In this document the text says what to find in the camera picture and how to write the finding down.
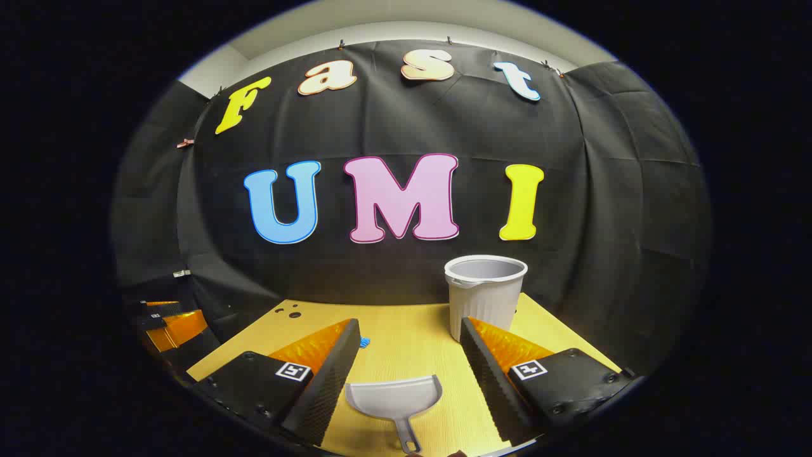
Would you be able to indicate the yellow wooden desktop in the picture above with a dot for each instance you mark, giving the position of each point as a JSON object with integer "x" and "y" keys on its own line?
{"x": 406, "y": 343}

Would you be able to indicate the grey plastic dustpan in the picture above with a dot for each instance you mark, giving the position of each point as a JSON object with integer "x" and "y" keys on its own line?
{"x": 393, "y": 397}

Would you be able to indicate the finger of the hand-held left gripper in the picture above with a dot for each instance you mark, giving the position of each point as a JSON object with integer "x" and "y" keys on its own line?
{"x": 158, "y": 308}
{"x": 181, "y": 330}

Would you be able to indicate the red cloth clip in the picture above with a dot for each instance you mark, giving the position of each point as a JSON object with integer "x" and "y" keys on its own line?
{"x": 185, "y": 143}

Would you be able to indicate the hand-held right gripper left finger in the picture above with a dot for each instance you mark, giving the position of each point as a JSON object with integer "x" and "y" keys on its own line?
{"x": 330, "y": 381}

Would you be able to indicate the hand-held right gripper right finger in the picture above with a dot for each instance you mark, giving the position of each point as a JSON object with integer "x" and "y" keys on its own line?
{"x": 495, "y": 381}

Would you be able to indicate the black backdrop cloth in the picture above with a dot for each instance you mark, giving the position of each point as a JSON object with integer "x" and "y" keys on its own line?
{"x": 380, "y": 127}

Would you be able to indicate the white ribbed garbage bin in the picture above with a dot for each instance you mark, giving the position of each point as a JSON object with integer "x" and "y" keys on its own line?
{"x": 485, "y": 304}

